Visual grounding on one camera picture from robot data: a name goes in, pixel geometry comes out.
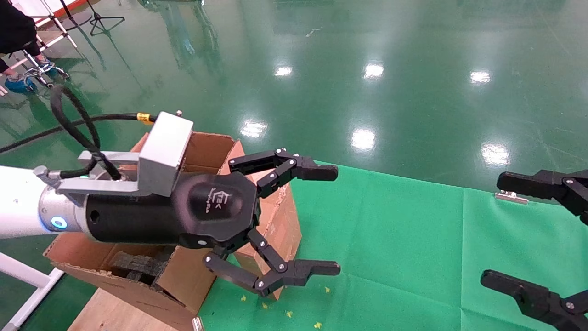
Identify black round-base stand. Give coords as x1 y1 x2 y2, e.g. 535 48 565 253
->
57 0 92 30

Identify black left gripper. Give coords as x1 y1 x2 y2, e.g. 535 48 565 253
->
85 148 341 297

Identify black tripod stand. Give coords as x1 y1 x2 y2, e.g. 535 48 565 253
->
85 0 125 36

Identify green table cloth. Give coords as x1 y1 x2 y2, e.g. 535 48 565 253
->
198 159 588 331

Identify chrome stool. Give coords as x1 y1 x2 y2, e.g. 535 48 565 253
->
21 51 70 89

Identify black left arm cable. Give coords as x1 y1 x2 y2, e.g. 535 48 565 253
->
0 85 157 181

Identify person in black clothes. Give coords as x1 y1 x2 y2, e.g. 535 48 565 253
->
0 0 60 96

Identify white desk thin legs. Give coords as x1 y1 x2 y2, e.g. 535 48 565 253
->
9 0 79 70

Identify white metal frame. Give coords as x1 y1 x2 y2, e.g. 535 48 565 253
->
0 252 65 331

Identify black foam piece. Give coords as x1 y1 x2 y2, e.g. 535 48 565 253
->
109 251 175 288

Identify large open cardboard carton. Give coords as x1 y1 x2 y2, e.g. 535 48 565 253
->
44 132 246 331

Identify small brown cardboard box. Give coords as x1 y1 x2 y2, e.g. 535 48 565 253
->
237 170 302 300

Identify wooden board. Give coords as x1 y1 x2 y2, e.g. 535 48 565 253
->
68 287 193 331

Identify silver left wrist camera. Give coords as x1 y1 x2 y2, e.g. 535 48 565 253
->
57 110 194 198

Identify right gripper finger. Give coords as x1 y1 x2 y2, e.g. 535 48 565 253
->
496 169 588 226
480 270 588 331

